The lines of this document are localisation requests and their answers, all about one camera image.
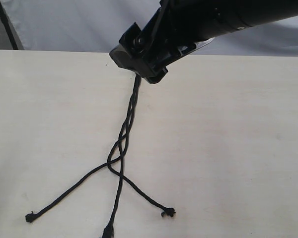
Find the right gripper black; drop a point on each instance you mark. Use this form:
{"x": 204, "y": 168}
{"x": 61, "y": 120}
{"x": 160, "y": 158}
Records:
{"x": 148, "y": 51}

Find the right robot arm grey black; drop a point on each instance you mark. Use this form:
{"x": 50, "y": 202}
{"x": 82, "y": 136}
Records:
{"x": 180, "y": 27}

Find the black stand pole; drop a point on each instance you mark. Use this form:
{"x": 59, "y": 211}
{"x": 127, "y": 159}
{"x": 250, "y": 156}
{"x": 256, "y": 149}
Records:
{"x": 4, "y": 20}

